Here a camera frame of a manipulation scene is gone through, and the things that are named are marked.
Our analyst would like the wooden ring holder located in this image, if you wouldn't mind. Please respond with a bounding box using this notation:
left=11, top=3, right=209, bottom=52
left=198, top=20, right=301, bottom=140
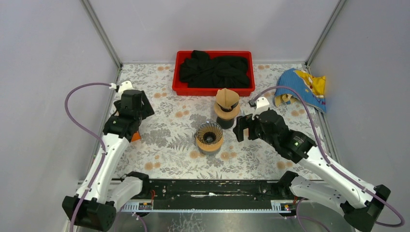
left=195, top=137, right=224, bottom=153
left=214, top=102, right=240, bottom=119

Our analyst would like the dark red glass carafe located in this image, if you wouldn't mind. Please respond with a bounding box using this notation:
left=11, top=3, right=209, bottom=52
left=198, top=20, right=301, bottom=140
left=216, top=117, right=234, bottom=130

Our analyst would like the grey glass dripper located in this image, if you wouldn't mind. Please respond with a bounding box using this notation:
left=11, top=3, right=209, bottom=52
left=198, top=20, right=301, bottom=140
left=195, top=121, right=223, bottom=145

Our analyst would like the orange coffee filter box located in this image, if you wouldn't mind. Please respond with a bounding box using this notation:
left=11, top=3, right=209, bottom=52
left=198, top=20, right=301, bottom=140
left=131, top=131, right=141, bottom=143

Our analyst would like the single brown paper filter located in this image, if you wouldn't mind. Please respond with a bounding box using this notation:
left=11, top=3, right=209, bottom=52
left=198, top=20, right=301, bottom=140
left=216, top=88, right=240, bottom=107

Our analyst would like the clear glass carafe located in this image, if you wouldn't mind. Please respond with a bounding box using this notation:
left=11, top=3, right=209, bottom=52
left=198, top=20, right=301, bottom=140
left=195, top=135, right=220, bottom=156

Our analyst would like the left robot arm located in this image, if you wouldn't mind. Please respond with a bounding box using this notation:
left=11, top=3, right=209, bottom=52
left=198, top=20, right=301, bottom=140
left=62, top=89, right=154, bottom=232

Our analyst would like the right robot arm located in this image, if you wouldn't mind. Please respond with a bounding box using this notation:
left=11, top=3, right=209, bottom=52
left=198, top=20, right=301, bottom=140
left=233, top=109, right=391, bottom=232

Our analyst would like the red plastic bin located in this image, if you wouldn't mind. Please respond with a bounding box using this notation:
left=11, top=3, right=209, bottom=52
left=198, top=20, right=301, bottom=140
left=172, top=50, right=255, bottom=97

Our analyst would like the blue and yellow cloth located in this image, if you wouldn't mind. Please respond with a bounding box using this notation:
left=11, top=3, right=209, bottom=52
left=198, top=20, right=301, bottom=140
left=274, top=68, right=326, bottom=113

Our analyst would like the black cloth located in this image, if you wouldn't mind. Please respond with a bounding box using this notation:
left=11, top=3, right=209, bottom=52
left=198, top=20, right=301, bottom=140
left=179, top=50, right=250, bottom=88

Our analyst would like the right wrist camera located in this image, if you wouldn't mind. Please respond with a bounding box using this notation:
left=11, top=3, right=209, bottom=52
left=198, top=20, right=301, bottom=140
left=249, top=97, right=270, bottom=119

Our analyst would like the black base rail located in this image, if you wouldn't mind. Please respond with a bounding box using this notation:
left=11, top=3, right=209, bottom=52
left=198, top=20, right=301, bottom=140
left=121, top=178, right=311, bottom=212

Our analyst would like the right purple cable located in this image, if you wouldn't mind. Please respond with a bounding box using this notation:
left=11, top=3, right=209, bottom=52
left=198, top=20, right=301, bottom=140
left=249, top=85, right=406, bottom=232

